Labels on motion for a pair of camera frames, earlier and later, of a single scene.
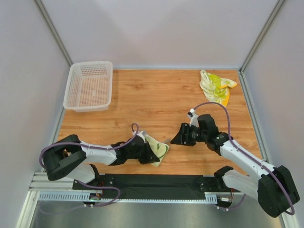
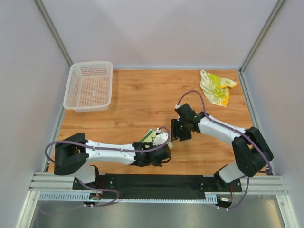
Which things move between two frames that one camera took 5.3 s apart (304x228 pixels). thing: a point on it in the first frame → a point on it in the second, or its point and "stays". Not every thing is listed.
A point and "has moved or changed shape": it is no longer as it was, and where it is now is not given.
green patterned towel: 160,149 has moved or changed shape
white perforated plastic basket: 89,86 stays
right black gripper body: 186,134 → 177,129
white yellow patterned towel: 216,89 stays
